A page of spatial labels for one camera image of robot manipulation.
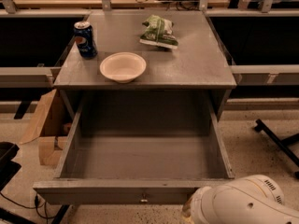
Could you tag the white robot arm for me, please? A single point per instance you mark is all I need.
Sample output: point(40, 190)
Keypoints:
point(254, 199)

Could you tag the green chip bag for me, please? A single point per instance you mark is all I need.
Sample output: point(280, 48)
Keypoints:
point(158, 32)

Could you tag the black stand leg right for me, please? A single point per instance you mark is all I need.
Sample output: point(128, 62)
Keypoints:
point(283, 144)

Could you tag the blue pepsi can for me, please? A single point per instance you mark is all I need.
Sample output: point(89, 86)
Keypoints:
point(83, 32)

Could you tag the brown cardboard box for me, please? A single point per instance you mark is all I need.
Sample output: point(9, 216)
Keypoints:
point(49, 126)

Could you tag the grey top drawer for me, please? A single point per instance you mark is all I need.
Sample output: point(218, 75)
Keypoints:
point(143, 156)

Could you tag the black stand leg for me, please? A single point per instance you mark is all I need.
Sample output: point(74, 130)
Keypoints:
point(283, 144)
point(7, 217)

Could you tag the grey drawer cabinet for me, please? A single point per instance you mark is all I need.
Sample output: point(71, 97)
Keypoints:
point(197, 62)

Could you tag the white paper bowl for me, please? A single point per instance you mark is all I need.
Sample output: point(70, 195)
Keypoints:
point(123, 67)

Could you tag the black object at left edge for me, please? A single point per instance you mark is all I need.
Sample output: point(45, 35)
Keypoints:
point(8, 167)

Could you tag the black stand leg bottom left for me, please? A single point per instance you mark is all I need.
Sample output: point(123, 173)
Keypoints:
point(7, 217)

